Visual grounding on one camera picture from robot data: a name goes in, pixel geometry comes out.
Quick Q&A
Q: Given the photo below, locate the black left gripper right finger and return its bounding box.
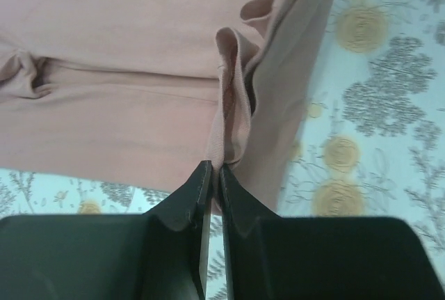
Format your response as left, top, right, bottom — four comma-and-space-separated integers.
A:
218, 165, 277, 299

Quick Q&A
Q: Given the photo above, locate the floral tablecloth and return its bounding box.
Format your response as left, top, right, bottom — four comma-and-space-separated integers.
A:
0, 0, 445, 300

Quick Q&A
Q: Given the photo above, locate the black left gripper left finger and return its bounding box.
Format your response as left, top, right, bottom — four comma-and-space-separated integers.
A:
138, 161, 213, 299

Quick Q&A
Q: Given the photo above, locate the pink t-shirt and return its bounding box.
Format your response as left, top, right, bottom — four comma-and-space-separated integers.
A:
1, 0, 333, 209

